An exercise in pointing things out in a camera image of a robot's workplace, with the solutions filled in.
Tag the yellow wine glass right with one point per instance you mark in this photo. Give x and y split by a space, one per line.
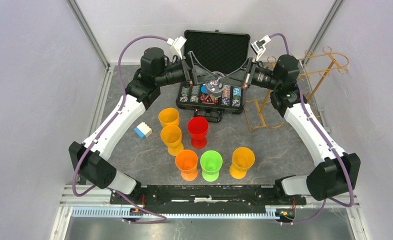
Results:
243 159

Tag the red plastic wine glass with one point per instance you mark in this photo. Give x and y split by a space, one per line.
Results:
198 129

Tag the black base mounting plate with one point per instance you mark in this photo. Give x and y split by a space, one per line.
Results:
213 199

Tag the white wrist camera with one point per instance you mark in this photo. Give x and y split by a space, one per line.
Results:
259 46
176 46

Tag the blue white toy brick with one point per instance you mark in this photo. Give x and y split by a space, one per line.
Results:
143 130

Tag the yellow wine glass back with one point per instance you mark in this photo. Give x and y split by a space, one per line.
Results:
169 116

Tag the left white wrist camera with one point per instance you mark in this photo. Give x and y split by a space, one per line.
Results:
176 46

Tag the yellow wine glass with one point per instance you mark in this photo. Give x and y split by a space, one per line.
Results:
243 159
171 135
169 116

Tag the yellow wine glass middle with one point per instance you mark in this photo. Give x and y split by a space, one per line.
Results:
171 135

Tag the red triangle all-in marker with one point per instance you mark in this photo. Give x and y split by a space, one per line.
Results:
209 99

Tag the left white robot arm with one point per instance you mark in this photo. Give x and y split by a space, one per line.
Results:
90 157

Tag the orange plastic wine glass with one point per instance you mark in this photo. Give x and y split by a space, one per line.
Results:
187 163

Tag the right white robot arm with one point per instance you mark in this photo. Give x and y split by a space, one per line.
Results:
336 171

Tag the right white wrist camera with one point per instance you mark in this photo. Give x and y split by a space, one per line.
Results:
259 46

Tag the gold wine glass rack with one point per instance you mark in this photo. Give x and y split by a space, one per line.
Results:
337 61

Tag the green plastic wine glass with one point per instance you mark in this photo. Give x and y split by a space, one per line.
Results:
211 162

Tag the blue round chip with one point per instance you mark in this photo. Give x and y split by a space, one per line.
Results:
203 89

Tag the clear wine glass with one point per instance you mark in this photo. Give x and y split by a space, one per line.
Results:
215 87

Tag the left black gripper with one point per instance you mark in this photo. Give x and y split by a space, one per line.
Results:
199 76

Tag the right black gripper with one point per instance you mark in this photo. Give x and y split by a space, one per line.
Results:
240 77

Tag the black poker chip case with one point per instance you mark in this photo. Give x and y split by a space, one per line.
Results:
217 51

